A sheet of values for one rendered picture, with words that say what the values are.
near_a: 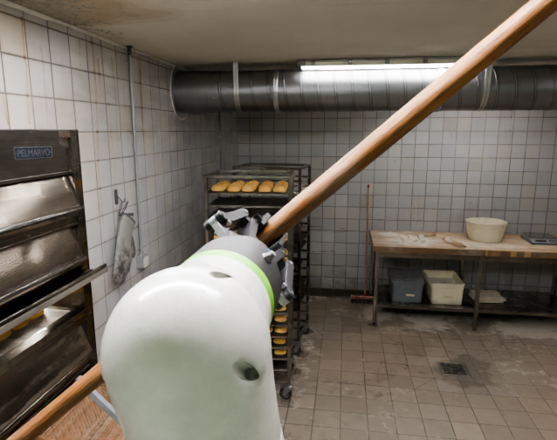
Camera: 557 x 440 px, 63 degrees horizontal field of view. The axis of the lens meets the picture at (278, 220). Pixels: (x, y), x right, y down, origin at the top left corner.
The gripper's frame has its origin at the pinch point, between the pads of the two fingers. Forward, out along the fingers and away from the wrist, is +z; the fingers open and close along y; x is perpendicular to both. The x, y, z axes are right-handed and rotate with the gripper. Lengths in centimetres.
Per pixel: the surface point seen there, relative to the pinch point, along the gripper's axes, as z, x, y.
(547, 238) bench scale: 448, 115, 230
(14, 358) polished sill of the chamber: 96, -142, -21
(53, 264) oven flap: 125, -119, -44
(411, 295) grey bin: 428, -34, 184
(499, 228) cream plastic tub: 439, 83, 185
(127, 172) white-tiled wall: 204, -96, -71
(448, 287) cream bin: 426, 2, 200
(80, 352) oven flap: 140, -153, -5
